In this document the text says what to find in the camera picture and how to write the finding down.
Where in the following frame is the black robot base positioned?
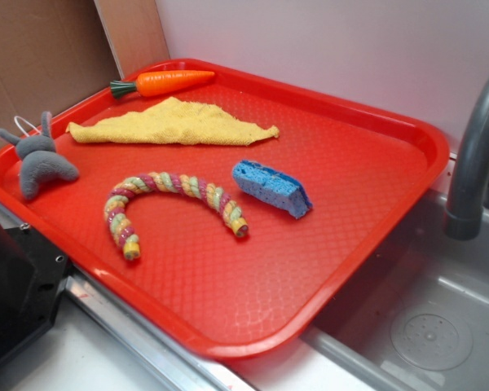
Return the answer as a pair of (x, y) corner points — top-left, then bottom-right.
(0, 223), (70, 366)

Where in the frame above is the red plastic tray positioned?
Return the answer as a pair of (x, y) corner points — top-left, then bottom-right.
(0, 65), (449, 360)

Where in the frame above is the blue sponge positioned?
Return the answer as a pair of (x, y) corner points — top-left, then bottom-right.
(231, 160), (313, 219)

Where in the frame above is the yellow cloth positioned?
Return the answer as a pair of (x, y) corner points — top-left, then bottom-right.
(66, 97), (280, 146)

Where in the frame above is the orange toy carrot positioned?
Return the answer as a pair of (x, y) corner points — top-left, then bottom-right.
(109, 70), (215, 99)

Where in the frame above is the gray plush bunny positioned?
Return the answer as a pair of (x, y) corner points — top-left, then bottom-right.
(0, 111), (79, 200)

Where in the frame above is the gray faucet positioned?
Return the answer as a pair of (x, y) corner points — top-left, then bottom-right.
(443, 79), (489, 240)

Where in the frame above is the gray sink basin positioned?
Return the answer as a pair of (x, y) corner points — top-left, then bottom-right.
(232, 167), (489, 390)

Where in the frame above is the brown cardboard panel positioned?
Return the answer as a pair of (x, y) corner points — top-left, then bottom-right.
(0, 1), (169, 147)

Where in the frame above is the multicolour twisted rope toy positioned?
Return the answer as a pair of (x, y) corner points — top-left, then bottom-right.
(104, 172), (249, 261)

